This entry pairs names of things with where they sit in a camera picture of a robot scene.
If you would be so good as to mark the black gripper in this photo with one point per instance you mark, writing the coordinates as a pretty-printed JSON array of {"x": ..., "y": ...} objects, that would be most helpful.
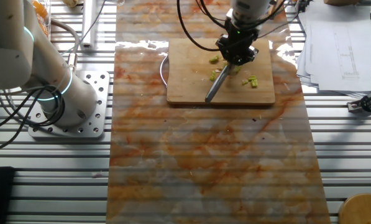
[{"x": 239, "y": 37}]

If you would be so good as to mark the green scallion stalk piece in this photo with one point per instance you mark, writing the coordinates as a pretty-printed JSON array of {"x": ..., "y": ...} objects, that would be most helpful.
[{"x": 254, "y": 83}]

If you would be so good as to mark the small green scallion slice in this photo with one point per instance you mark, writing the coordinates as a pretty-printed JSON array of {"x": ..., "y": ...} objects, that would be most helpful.
[{"x": 245, "y": 81}]

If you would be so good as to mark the orange marble patterned mat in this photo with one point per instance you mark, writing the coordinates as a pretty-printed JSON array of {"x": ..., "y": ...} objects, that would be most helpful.
[{"x": 204, "y": 155}]

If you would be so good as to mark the white paper sheets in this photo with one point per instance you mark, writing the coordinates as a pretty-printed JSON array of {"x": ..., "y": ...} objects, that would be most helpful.
[{"x": 337, "y": 46}]

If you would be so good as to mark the wooden cup tree stand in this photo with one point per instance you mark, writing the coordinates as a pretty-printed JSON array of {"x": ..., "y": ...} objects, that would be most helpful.
[{"x": 362, "y": 210}]

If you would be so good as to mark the steel cleaver knife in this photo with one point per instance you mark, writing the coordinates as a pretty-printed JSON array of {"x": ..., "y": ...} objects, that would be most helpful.
[{"x": 216, "y": 85}]

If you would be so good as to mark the black rectangular case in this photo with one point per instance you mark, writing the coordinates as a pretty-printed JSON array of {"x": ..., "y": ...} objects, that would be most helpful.
[{"x": 0, "y": 196}]

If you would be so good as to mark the white plastic wrap roll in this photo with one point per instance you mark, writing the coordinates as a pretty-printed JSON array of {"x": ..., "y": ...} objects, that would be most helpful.
[{"x": 89, "y": 25}]

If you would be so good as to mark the orange fruit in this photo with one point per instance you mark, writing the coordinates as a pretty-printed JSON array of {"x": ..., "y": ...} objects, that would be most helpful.
[
  {"x": 39, "y": 8},
  {"x": 43, "y": 29}
]

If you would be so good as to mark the tan cardboard box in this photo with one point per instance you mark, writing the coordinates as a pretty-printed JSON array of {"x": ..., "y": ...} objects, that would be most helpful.
[{"x": 340, "y": 2}]

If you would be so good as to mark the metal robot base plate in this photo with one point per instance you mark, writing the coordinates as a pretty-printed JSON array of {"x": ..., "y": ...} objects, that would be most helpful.
[{"x": 99, "y": 102}]

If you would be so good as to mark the wooden cutting board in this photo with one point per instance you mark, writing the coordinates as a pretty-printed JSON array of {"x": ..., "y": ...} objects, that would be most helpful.
[{"x": 263, "y": 95}]

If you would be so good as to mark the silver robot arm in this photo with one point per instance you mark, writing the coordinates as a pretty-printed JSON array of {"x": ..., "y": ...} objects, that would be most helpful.
[{"x": 11, "y": 46}]

